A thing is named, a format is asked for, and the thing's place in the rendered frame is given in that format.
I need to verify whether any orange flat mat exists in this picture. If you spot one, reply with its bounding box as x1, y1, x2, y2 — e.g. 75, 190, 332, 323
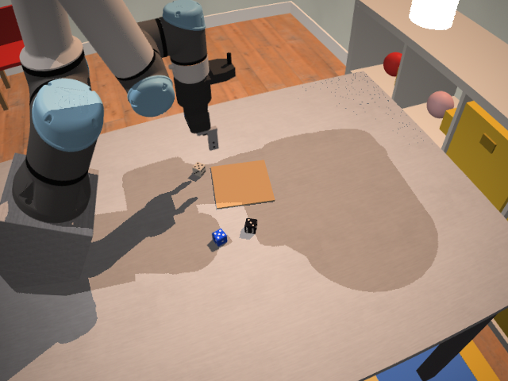
211, 160, 275, 209

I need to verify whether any white die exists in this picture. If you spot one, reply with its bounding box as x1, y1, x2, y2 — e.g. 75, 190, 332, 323
192, 162, 206, 177

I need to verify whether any blue die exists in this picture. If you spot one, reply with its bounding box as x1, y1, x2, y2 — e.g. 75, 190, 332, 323
212, 229, 227, 246

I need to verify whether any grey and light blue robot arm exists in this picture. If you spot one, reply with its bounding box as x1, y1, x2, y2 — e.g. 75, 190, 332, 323
11, 0, 207, 223

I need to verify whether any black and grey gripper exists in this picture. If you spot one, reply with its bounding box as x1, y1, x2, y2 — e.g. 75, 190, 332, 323
168, 52, 236, 151

